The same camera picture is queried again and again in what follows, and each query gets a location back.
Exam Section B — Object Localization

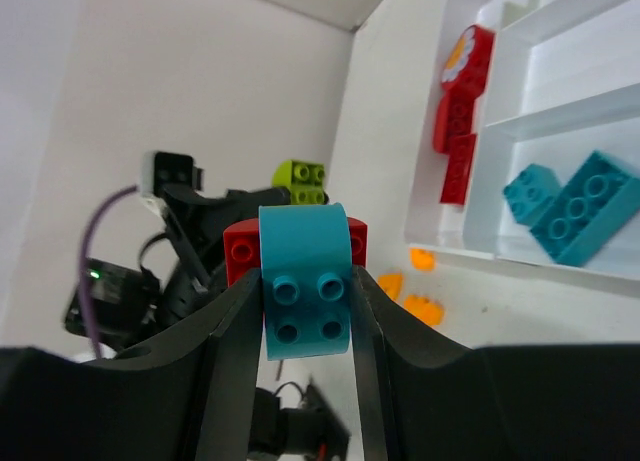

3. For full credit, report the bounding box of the red rectangular lego brick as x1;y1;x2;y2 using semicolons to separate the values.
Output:
440;133;477;206

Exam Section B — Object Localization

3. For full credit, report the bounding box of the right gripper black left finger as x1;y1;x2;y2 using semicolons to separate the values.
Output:
1;269;262;460

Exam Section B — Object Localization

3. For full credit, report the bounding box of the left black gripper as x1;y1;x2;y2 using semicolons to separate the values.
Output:
87;185;290;351

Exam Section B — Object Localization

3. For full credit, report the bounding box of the red flower lego piece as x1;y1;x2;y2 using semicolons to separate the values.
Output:
440;24;496;98

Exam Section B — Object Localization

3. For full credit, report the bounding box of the teal cloud lego piece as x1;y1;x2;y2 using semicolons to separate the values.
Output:
258;203;352;360

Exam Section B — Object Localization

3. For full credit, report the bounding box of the green round lego piece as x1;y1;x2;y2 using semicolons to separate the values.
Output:
272;159;328;205

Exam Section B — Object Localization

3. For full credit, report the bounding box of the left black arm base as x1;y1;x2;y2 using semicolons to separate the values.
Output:
247;381;351;461

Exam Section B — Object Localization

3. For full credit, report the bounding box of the teal square lego brick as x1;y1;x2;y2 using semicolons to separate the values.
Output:
502;163;561;226

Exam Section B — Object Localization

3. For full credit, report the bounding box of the orange lego cluster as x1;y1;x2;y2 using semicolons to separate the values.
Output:
377;247;445;327

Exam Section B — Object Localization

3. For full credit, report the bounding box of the white divided sorting tray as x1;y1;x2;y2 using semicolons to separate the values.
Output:
404;0;639;265

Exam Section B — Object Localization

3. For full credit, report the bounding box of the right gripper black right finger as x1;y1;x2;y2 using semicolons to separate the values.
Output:
350;266;639;460

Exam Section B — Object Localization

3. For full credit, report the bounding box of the small red lego piece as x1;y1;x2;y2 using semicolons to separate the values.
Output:
223;217;368;286

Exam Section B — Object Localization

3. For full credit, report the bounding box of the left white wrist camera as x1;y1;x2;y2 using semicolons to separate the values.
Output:
138;151;204;217

